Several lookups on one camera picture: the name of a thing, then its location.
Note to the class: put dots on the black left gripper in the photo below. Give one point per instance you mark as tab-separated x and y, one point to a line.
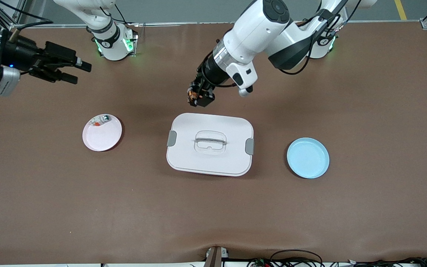
211	73

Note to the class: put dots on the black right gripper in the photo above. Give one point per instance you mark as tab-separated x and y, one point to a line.
22	55

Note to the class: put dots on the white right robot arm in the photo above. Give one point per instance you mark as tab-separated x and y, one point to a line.
109	40

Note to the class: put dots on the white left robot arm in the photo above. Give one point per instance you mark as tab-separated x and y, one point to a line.
258	26

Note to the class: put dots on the pale pink round plate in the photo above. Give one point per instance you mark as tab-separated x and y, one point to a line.
102	139

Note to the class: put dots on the light blue round plate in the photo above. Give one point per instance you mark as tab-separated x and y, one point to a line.
308	157

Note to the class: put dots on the brown table mat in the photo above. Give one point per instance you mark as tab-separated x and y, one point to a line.
50	204

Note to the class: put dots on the metal bracket post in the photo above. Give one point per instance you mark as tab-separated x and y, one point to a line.
215	257

